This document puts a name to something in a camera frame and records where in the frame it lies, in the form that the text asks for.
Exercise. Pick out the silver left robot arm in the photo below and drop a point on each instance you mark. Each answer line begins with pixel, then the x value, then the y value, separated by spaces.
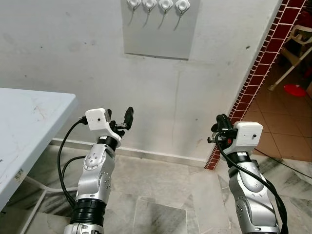
pixel 95 170

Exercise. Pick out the red round dish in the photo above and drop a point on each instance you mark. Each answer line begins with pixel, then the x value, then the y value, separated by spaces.
pixel 294 89

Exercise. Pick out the cream plastic chair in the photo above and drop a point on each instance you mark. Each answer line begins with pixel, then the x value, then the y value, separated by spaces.
pixel 298 36

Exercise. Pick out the grey hook board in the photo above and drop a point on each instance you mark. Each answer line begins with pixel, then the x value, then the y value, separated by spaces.
pixel 156 41

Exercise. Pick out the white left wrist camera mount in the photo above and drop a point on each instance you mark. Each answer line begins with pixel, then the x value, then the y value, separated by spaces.
pixel 96 118

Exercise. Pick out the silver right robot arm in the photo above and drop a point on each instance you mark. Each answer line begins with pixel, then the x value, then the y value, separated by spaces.
pixel 251 195

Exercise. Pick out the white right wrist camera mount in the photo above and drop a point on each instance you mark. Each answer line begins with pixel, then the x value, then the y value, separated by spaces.
pixel 248 136

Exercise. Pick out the white wall hook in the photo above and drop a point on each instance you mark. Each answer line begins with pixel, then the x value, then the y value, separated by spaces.
pixel 182 6
pixel 132 4
pixel 149 4
pixel 165 5

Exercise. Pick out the white folding table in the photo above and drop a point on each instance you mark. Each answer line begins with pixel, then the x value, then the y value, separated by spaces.
pixel 29 131

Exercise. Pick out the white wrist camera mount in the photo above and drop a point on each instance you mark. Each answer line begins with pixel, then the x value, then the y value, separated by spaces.
pixel 96 118
pixel 248 136

